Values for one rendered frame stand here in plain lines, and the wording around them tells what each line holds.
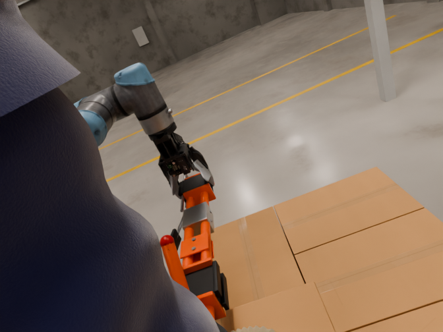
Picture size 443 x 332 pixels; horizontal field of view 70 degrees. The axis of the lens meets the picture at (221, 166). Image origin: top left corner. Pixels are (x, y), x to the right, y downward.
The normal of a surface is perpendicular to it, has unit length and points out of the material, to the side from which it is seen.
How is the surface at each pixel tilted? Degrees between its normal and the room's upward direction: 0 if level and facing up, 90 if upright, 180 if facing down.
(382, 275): 0
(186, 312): 75
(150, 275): 104
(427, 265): 0
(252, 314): 1
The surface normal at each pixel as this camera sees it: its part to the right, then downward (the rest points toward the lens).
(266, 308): -0.38, -0.81
